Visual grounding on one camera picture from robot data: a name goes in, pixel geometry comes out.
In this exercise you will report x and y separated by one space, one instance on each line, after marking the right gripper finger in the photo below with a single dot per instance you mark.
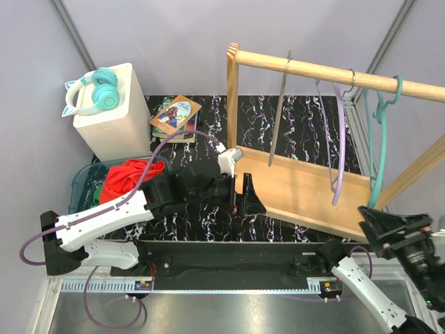
384 235
410 222

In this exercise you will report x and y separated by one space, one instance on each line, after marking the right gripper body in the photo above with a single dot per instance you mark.
417 228

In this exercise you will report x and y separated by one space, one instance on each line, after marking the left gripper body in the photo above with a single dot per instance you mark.
236 204

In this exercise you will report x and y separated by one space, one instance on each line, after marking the red tank top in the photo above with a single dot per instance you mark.
121 179

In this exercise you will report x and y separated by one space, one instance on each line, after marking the grey hanger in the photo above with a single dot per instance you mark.
278 114

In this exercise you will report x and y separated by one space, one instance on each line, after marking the green tank top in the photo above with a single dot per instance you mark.
96 196

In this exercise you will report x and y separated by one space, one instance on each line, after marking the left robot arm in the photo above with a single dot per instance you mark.
74 240

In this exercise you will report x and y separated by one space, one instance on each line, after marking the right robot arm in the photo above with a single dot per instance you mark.
422 276

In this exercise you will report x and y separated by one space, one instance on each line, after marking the wooden clothes rack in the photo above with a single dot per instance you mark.
292 190

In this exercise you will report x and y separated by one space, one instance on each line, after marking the orange top book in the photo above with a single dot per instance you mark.
175 115

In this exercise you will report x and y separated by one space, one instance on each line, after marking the white box stand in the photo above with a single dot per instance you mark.
123 132

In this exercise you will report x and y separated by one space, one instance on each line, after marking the teal plastic bin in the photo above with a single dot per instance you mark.
91 176

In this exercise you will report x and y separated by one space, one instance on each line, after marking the teal cat-ear headphones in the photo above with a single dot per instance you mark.
105 95

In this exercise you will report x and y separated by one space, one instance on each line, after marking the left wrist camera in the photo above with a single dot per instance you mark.
227 159

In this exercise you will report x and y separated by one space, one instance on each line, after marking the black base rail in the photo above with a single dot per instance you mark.
229 267

